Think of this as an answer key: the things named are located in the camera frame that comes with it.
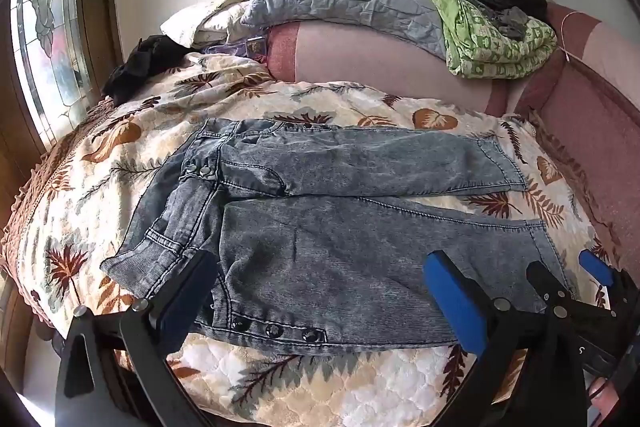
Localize black cloth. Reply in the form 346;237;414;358
101;34;197;104

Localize green patterned blanket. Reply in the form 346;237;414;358
415;0;558;80

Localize white cord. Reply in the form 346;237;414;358
559;11;581;60

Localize purple packet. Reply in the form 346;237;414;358
202;37;271;58

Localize person's right hand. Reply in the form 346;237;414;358
586;374;621;415

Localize stained glass window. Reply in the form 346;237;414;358
10;0;96;148

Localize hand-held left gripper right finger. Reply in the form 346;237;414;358
422;251;587;427

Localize cream pillow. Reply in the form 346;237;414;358
160;0;252;50

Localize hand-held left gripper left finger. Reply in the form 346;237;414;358
54;251;221;427

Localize grey denim pants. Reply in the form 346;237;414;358
100;117;576;357

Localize grey crumpled cloth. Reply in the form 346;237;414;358
492;7;531;40

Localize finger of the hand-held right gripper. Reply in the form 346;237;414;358
579;250;632;308
526;260;581;314

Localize leaf print quilted blanket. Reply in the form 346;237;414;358
0;52;623;427

